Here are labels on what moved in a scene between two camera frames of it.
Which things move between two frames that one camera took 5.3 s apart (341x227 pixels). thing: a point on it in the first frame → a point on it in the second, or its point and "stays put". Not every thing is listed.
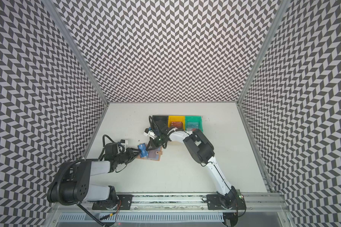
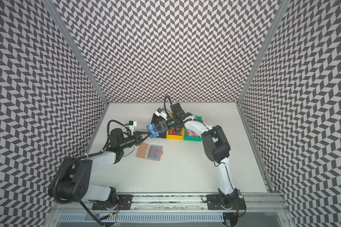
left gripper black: x=131 y=154 → x=138 y=137
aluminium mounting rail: x=257 y=202 stays put
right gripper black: x=154 y=145 → x=164 y=125
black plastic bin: x=164 y=119 stays put
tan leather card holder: x=154 y=154 stays put
